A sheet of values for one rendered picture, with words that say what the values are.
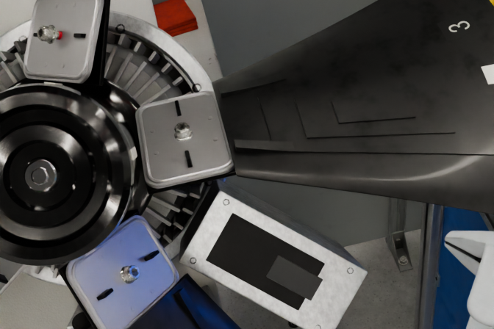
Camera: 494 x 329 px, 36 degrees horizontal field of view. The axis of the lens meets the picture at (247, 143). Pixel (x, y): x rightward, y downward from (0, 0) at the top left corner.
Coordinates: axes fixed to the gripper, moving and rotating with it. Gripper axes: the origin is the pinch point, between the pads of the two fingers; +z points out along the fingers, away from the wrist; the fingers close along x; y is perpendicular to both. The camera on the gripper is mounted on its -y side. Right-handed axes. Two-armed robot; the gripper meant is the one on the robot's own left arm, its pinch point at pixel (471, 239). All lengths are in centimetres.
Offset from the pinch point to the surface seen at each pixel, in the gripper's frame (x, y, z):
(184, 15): 33, -31, 67
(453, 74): 0.3, -11.9, 8.5
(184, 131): -1.5, 4.1, 20.9
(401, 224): 116, -62, 51
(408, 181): 1.3, -2.4, 6.2
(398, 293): 124, -49, 44
